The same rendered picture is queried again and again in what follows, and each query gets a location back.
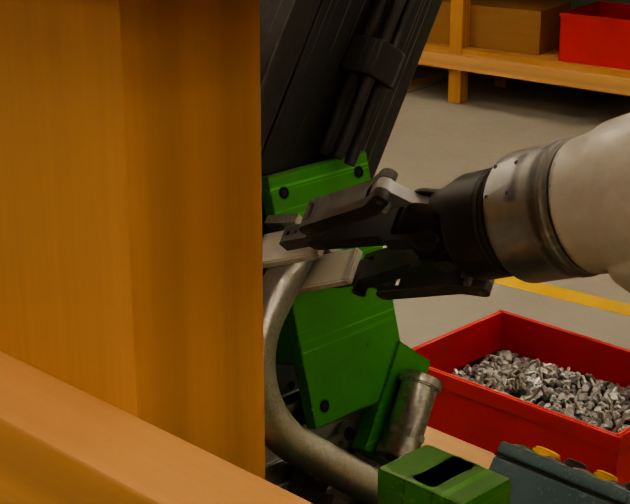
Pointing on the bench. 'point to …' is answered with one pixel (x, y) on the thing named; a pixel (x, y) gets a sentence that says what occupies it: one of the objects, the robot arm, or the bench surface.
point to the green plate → (331, 311)
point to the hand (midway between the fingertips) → (307, 259)
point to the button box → (555, 480)
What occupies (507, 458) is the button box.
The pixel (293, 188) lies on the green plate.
